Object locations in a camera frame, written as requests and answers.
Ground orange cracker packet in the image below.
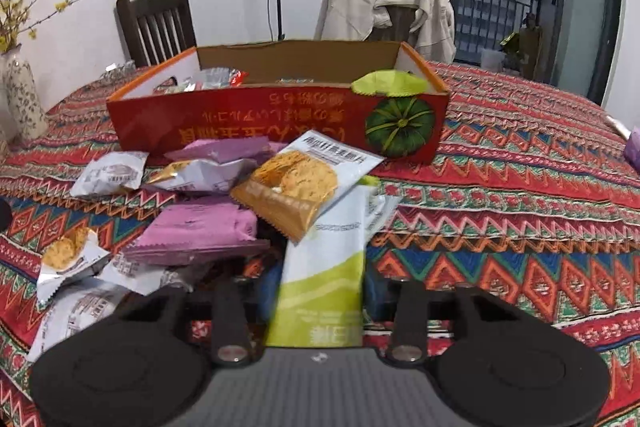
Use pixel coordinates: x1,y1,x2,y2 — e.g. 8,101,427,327
230,130,386,243

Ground purple snack packet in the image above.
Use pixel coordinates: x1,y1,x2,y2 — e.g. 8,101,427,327
165,139,287,162

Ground pink silver snack packet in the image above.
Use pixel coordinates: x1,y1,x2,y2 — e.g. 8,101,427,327
197,67,236,90

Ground small silver cracker packet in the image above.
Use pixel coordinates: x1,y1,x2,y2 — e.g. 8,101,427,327
37,227,112,305

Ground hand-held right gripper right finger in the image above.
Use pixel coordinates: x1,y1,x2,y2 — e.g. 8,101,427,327
365,267,526,369

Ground crumpled foil wrapper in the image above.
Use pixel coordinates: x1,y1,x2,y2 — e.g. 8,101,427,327
102,62,136,80

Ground white and green snack packet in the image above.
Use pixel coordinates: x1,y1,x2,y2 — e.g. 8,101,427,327
265,177,401,348

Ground potted plant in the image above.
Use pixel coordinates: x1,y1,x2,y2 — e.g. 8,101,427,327
500,12,543,80

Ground large pink snack packet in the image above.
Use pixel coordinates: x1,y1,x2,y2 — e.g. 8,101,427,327
122,202,271,267

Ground red cardboard box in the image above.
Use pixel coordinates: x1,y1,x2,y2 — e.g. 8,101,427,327
106,39,451,165

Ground wooden chair under jacket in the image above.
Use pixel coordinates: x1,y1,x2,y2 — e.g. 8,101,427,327
370,7,422,42

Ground beige jacket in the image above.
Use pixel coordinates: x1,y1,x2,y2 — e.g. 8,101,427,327
314,0,457,62

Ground dark wooden chair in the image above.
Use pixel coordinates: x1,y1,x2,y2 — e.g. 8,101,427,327
116,0,198,68

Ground floral ceramic vase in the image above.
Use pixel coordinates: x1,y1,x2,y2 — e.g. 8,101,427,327
2,46,49,142

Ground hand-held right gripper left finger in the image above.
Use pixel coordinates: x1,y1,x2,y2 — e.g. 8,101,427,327
119,263,282,369

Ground silver and gold snack packet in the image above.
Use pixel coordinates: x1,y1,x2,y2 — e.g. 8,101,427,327
145,158,258,194

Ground purple tissue pack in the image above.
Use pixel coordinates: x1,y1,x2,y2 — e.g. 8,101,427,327
624,126,640,172

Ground yellow flower branches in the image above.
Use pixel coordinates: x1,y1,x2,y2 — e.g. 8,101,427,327
0,0,86,55

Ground lime green snack packet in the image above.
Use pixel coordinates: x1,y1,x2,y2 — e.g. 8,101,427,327
351,69,426,98

